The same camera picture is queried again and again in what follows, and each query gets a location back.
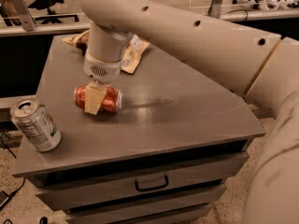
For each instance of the black office chair left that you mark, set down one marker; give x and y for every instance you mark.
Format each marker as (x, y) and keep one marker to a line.
(52, 16)

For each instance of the metal railing post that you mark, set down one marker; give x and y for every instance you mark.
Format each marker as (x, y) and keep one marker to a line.
(215, 9)
(23, 15)

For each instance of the metal railing post left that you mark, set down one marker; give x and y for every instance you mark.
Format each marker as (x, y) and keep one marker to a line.
(23, 15)

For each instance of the black drawer handle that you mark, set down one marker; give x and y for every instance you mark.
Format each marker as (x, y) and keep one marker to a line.
(152, 184)

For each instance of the grey drawer cabinet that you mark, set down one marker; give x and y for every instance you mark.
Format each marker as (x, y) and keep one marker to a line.
(173, 121)

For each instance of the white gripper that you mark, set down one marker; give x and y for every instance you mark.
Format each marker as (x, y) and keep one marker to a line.
(101, 69)

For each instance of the brown chip bag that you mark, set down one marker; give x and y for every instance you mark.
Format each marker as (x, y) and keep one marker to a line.
(132, 54)

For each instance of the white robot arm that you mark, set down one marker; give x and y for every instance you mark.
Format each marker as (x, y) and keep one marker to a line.
(261, 67)

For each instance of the metal railing post right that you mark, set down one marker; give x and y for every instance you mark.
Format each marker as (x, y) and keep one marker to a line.
(215, 9)

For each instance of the red coke can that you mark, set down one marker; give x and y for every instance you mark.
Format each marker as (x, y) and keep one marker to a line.
(111, 102)

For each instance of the white green 7up can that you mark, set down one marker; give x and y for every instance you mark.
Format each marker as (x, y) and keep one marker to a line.
(36, 124)

